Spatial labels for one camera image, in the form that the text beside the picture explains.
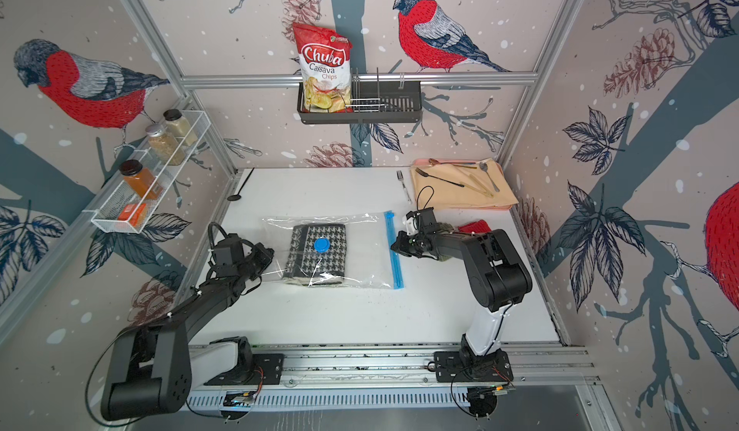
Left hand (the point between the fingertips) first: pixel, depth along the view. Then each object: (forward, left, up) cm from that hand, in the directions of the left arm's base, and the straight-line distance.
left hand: (278, 242), depth 90 cm
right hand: (+2, -37, -6) cm, 37 cm away
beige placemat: (+31, -62, -8) cm, 70 cm away
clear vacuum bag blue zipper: (-3, -30, -8) cm, 31 cm away
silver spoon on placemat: (+41, -78, -7) cm, 88 cm away
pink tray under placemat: (+44, -53, -7) cm, 70 cm away
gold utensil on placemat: (+31, -74, -7) cm, 81 cm away
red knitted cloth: (+8, -68, -4) cm, 68 cm away
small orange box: (-6, +26, +25) cm, 37 cm away
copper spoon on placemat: (+43, -57, -6) cm, 71 cm away
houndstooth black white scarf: (-7, -10, -3) cm, 13 cm away
